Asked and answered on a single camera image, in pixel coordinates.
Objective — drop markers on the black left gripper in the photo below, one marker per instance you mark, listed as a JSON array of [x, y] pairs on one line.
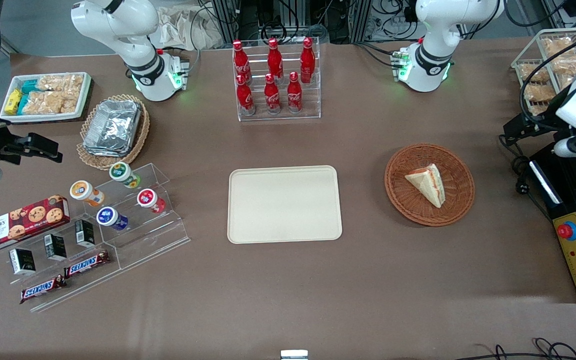
[[539, 121]]

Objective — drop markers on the triangular sandwich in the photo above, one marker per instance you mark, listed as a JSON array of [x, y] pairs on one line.
[[430, 185]]

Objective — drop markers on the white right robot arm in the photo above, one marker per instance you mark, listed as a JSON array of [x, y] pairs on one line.
[[118, 25]]

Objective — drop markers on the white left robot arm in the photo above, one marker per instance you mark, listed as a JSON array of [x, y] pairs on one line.
[[435, 55]]

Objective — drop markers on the oval light wicker basket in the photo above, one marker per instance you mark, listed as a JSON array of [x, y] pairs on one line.
[[142, 135]]

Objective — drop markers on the round brown wicker basket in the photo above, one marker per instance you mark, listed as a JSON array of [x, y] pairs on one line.
[[408, 200]]

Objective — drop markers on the beige plastic tray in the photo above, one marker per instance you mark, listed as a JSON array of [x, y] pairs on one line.
[[284, 205]]

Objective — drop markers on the teal snack packet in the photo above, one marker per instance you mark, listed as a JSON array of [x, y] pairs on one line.
[[29, 86], [22, 104]]

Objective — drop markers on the clear rice cracker bag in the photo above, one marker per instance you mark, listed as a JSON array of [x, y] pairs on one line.
[[60, 82], [69, 102], [40, 102]]

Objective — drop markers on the yellow snack packet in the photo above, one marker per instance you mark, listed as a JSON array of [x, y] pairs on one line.
[[13, 101]]

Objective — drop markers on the orange lid yogurt cup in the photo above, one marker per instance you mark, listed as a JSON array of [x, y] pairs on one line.
[[82, 190]]

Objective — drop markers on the red Walkers cookie box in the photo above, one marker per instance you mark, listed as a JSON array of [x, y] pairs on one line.
[[23, 224]]

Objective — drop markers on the black appliance yellow panel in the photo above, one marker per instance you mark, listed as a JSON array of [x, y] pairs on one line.
[[568, 195]]

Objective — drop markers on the white rectangular snack dish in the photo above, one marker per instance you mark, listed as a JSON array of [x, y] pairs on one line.
[[84, 95]]

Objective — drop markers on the stack of foil trays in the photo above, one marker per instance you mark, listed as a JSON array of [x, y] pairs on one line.
[[113, 127]]

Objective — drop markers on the green lid yogurt cup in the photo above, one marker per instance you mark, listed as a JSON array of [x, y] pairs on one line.
[[120, 172]]

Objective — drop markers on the small black carton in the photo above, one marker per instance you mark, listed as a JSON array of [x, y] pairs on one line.
[[55, 247], [85, 233], [22, 261]]

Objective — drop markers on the blue lid yogurt cup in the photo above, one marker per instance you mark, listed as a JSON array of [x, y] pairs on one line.
[[108, 216]]

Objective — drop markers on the red emergency stop button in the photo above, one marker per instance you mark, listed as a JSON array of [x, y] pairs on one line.
[[567, 231]]

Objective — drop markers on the Snickers chocolate bar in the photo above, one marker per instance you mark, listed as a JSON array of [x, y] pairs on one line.
[[43, 289], [87, 264]]

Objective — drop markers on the red lid yogurt cup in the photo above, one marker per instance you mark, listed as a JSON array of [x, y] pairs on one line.
[[146, 197]]

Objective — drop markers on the clear acrylic stepped stand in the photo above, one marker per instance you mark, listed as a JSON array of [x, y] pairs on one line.
[[153, 235], [83, 287]]

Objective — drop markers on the crumpled white plastic bag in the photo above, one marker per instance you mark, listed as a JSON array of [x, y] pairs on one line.
[[183, 27]]

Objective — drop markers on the red cola bottle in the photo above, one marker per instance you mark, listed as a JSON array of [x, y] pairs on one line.
[[307, 62], [294, 95], [240, 60], [245, 97], [274, 59], [272, 97]]

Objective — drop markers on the clear acrylic bottle rack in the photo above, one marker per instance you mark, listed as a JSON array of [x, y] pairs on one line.
[[278, 116]]

